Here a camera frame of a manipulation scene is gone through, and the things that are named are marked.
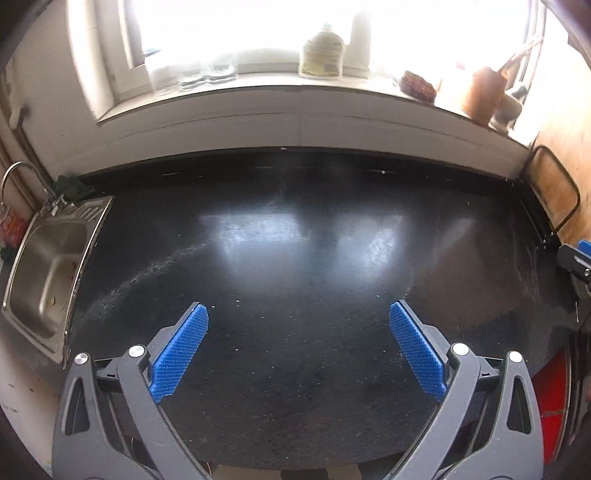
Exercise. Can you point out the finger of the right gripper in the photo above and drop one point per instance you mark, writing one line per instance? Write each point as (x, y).
(576, 260)

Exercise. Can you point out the steel sink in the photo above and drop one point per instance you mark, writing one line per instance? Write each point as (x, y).
(45, 276)

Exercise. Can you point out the chrome faucet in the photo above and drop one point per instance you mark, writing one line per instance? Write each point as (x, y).
(26, 188)

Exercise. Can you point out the wooden utensil holder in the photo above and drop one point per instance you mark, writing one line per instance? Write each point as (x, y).
(487, 89)

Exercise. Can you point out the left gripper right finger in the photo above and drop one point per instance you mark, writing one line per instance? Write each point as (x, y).
(486, 424)

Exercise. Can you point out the black wire rack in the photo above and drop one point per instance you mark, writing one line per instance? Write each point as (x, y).
(551, 194)

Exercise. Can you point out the red cabinet door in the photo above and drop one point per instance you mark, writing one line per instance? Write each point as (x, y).
(552, 388)

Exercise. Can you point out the red packet by faucet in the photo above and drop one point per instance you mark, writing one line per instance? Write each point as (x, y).
(13, 227)

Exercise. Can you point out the white green detergent bottle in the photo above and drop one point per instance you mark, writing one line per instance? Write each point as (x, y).
(321, 57)

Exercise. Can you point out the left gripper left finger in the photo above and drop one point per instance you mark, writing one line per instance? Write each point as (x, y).
(110, 422)

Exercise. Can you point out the jar of red beans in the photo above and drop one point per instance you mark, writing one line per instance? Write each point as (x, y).
(417, 87)

